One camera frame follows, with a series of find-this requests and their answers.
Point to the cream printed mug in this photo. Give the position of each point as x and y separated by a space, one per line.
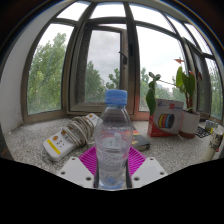
213 145

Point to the flowering plant in white pot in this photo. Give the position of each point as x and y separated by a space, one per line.
189 123

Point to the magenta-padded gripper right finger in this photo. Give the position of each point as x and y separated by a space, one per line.
148 170

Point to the clear blue-capped water bottle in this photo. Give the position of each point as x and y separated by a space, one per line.
112 146

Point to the black mesh mat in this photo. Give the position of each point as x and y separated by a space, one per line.
202 132

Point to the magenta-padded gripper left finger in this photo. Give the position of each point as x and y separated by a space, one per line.
76 170

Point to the brown framed window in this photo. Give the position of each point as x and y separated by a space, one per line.
131 66

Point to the red and white carton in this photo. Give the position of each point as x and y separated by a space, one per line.
166 118

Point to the dark book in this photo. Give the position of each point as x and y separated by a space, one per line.
141 141

